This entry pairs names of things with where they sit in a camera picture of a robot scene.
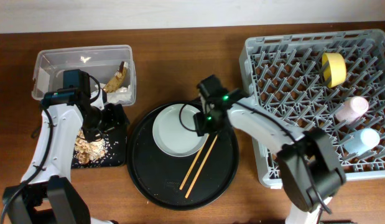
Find round black serving tray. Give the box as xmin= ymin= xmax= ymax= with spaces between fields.
xmin=127 ymin=104 xmax=239 ymax=210

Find grey round plate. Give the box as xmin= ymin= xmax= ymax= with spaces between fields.
xmin=152 ymin=103 xmax=208 ymax=157

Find wooden chopstick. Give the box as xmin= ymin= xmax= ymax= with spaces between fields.
xmin=185 ymin=135 xmax=218 ymax=198
xmin=179 ymin=137 xmax=208 ymax=190

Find black rectangular tray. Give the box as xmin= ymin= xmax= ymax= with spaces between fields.
xmin=72 ymin=125 xmax=128 ymax=169

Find blue plastic cup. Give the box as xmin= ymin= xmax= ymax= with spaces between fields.
xmin=345 ymin=128 xmax=380 ymax=156

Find pink plastic cup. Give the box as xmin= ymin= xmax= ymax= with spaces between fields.
xmin=335 ymin=96 xmax=369 ymax=124

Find food scraps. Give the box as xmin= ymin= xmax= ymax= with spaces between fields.
xmin=74 ymin=129 xmax=107 ymax=165

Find grey dishwasher rack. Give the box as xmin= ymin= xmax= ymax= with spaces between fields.
xmin=239 ymin=29 xmax=385 ymax=181

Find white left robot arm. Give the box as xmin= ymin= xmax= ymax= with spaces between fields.
xmin=0 ymin=87 xmax=128 ymax=223

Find yellow bowl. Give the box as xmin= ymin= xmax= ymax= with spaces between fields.
xmin=322 ymin=53 xmax=347 ymax=88

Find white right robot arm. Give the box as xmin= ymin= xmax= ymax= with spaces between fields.
xmin=193 ymin=89 xmax=346 ymax=223

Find clear plastic waste bin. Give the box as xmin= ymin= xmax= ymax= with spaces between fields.
xmin=31 ymin=45 xmax=137 ymax=100

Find gold snack wrapper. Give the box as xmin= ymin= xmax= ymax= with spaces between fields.
xmin=103 ymin=61 xmax=128 ymax=93

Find white tissue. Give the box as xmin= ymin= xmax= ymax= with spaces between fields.
xmin=106 ymin=85 xmax=136 ymax=106

